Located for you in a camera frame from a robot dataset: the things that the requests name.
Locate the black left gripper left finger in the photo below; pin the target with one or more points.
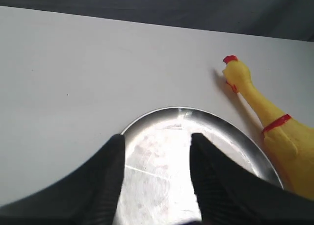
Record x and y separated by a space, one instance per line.
87 196

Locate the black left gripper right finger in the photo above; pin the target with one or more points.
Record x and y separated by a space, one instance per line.
228 194

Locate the yellow rubber chicken toy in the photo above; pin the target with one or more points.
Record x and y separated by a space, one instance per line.
288 143

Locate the round stainless steel plate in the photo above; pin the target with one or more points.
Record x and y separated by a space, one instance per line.
157 189

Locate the grey backdrop cloth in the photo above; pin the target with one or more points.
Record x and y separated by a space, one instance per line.
289 19

